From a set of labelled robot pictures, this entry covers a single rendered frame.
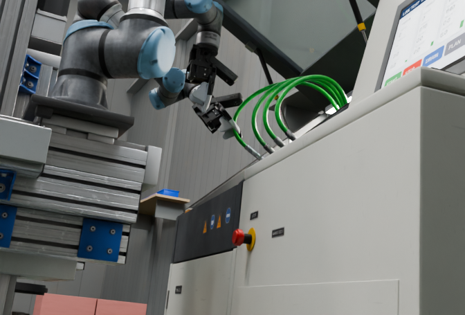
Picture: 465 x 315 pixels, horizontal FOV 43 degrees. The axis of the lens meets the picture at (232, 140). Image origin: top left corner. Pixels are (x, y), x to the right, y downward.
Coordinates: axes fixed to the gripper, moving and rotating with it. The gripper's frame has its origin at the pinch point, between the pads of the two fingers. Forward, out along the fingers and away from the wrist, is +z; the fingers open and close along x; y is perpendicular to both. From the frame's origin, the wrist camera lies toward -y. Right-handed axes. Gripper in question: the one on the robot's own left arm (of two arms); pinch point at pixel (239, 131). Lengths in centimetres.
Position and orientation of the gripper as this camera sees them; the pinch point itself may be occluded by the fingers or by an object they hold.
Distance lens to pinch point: 196.5
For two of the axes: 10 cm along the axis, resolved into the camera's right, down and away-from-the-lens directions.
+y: -8.0, 5.9, -1.1
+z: 5.4, 6.3, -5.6
